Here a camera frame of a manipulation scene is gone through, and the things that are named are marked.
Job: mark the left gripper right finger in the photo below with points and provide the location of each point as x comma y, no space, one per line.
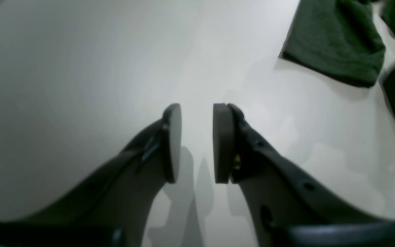
288,207

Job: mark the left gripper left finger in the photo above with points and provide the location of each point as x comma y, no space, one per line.
110,207

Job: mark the dark green t-shirt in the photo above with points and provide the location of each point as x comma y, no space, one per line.
338,38

